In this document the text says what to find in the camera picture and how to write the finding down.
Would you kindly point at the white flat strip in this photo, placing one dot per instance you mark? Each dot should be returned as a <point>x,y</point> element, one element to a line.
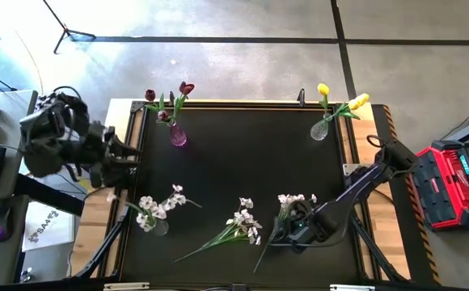
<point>351,288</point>
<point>125,286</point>

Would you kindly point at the white printed paper sheet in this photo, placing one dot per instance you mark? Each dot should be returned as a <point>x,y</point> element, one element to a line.
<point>48,226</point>

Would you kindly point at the purple glass vase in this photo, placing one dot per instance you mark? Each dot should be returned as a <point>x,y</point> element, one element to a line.
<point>178,135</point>

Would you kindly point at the grey desk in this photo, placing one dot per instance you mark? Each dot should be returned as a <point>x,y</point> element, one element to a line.
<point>12,121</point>

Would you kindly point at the black table edge clamp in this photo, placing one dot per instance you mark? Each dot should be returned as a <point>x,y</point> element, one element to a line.
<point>171,99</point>
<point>301,99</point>

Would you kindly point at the dark red artificial tulip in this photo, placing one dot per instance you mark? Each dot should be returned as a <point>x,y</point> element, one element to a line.
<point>186,87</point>
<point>150,95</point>
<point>162,115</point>

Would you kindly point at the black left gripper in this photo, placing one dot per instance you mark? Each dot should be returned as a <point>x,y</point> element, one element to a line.
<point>103,157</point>

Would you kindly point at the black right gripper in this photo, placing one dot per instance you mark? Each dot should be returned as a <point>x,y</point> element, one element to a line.
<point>305,230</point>

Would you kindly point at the white artificial flower spray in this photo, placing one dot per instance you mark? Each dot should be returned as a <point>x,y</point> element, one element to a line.
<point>289,198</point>
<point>147,202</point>
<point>242,218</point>

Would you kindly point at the red and black toolbox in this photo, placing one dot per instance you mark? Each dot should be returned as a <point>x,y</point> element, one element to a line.
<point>444,190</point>

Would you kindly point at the black computer mouse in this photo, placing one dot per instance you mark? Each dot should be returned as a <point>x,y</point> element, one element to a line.
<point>0,222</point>

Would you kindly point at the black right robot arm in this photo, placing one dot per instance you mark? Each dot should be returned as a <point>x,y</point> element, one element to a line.
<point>360,186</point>

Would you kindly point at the black diagonal frame strut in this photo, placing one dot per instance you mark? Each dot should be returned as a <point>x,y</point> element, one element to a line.
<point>105,242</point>
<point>374,250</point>

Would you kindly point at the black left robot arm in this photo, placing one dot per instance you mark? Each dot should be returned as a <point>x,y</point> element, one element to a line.
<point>48,157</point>

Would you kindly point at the clear faceted glass vase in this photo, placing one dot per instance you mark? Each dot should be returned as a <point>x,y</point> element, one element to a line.
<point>319,130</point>

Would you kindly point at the small clear glass vase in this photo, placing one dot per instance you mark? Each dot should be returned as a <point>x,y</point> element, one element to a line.
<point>161,229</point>

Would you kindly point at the yellow artificial tulip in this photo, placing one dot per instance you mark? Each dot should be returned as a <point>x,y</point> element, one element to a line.
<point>323,89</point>
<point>359,101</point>

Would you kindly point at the black tripod stand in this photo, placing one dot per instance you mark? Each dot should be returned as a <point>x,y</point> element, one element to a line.
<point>66,30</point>

